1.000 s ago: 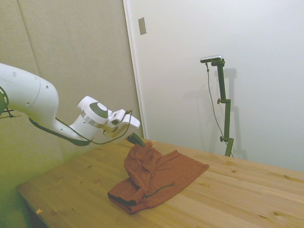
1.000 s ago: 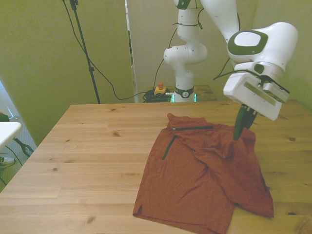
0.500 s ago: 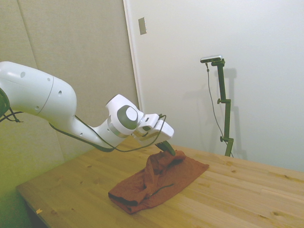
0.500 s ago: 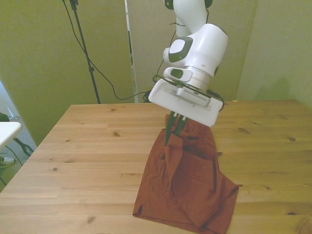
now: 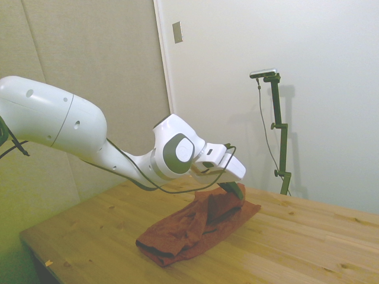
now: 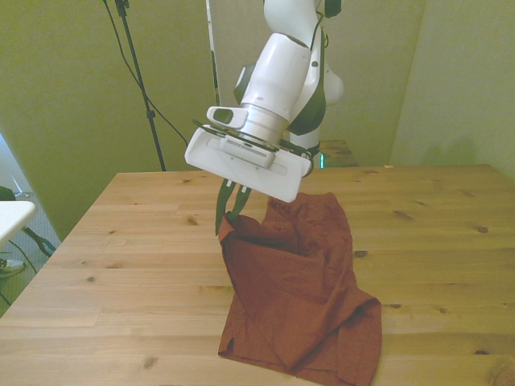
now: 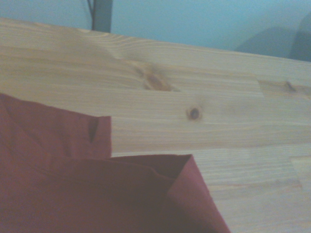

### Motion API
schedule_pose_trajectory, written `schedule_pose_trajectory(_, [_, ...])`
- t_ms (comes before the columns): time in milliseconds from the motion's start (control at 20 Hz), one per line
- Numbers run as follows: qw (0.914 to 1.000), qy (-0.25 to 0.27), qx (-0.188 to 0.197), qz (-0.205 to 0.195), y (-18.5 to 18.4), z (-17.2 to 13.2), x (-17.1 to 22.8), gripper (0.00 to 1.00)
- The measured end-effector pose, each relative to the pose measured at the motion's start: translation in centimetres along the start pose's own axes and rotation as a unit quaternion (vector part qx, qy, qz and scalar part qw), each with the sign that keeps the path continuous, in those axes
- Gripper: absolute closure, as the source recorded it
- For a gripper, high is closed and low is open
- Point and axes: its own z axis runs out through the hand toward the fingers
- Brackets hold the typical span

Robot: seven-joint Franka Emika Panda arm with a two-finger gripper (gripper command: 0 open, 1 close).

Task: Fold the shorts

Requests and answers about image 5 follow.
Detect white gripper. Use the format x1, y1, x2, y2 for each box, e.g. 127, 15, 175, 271
192, 153, 248, 202

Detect rust red shorts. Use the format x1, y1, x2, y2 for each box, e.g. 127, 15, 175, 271
135, 182, 262, 269

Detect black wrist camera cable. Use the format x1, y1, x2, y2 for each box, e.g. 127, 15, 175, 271
79, 138, 237, 195

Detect green camera stand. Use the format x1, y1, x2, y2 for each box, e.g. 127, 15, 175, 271
263, 73, 293, 196

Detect grey camera on stand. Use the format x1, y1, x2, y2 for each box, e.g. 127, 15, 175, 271
249, 68, 279, 79

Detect metal wall switch plate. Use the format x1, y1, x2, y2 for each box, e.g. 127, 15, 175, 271
172, 21, 184, 44

